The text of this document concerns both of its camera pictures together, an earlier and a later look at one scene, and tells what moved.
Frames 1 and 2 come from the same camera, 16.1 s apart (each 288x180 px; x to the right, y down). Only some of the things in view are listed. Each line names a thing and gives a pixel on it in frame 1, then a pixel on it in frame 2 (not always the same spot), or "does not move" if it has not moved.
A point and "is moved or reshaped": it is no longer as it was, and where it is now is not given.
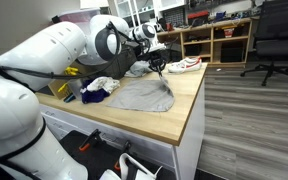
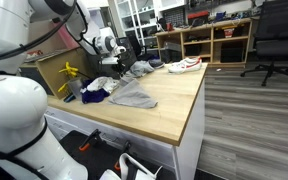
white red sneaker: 186,65 does not move
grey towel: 143,95 is moved or reshaped
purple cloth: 95,96 does not move
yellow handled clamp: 70,71 does not move
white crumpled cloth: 102,83 does not move
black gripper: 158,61 → 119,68
